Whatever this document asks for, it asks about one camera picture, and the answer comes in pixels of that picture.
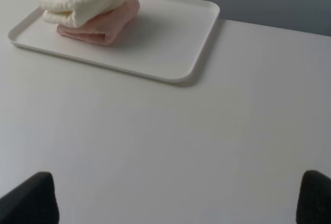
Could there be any white rectangular plastic tray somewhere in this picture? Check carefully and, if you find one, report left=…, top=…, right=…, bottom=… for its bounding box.
left=8, top=0, right=220, bottom=83

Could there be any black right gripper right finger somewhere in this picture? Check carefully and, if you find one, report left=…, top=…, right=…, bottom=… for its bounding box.
left=296, top=170, right=330, bottom=224

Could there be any pink towel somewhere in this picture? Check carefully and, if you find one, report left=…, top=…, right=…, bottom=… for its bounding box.
left=57, top=0, right=140, bottom=46

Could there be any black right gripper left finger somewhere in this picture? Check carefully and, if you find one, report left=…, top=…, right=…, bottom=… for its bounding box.
left=1, top=172, right=60, bottom=224

